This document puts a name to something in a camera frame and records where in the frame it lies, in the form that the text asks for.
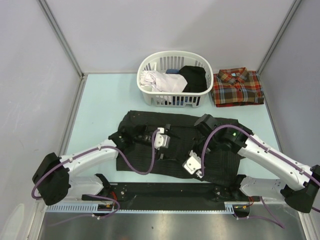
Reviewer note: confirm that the left aluminium corner post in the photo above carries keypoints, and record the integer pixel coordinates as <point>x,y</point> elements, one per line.
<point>53,23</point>

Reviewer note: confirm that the red plaid folded shirt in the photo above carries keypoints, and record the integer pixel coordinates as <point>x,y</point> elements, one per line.
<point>237,87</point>

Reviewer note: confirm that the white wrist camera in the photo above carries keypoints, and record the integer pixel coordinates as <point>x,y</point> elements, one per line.
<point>193,165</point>
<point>162,138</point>

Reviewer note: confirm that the blue garment in basket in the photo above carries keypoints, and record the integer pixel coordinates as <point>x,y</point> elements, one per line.
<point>172,71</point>

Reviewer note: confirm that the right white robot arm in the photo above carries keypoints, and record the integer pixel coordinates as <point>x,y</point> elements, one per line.
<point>297,184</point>

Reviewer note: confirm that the white plastic laundry basket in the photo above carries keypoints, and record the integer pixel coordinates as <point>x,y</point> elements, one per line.
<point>174,59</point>

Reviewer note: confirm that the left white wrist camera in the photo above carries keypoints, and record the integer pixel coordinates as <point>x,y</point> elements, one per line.
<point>162,138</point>

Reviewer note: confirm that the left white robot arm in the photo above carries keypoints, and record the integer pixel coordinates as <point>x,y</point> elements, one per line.
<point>53,178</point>

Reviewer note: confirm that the dark striped long sleeve shirt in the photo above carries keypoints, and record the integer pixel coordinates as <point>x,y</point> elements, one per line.
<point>221,167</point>

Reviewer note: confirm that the white shirt in basket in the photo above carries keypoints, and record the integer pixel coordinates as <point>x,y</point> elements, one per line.
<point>154,81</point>

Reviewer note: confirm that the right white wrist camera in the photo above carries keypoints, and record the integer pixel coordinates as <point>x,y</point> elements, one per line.
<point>193,165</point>

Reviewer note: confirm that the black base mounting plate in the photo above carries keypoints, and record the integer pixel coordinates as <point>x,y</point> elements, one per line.
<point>176,197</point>

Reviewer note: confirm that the right aluminium corner post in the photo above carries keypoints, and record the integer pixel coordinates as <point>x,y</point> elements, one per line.
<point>284,25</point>

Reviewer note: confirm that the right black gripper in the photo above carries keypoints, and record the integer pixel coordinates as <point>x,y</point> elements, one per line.
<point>194,149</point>

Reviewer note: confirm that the black garment in basket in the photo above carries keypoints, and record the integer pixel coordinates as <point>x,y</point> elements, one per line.
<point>195,77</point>

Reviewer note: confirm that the white slotted cable duct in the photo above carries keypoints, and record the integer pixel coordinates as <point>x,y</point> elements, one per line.
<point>106,208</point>

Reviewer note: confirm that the aluminium corner post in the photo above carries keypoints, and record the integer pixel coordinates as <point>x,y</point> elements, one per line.
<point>53,23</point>
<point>284,25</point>

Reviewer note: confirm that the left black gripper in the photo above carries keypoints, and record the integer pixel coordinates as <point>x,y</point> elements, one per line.
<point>168,131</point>

